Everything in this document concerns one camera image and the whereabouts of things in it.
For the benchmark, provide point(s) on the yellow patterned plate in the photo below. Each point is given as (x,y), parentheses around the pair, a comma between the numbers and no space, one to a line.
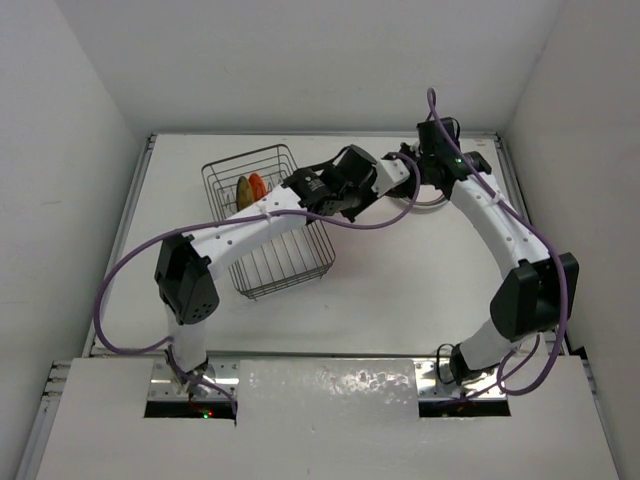
(244,194)

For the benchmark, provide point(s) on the white plate red characters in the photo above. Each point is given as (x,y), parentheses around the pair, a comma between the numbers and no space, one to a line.
(421,207)

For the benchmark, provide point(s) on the orange plate front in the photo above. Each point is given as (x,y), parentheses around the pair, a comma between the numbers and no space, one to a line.
(258,187)

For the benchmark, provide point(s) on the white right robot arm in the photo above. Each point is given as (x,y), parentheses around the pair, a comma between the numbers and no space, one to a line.
(538,284)

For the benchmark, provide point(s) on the wire dish rack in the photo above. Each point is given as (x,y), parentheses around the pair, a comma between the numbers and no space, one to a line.
(262,253)

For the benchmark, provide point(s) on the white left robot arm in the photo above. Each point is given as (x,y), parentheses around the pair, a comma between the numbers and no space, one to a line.
(190,262)

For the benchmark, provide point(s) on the metal base rail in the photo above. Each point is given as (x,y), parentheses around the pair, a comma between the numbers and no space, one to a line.
(426,376)

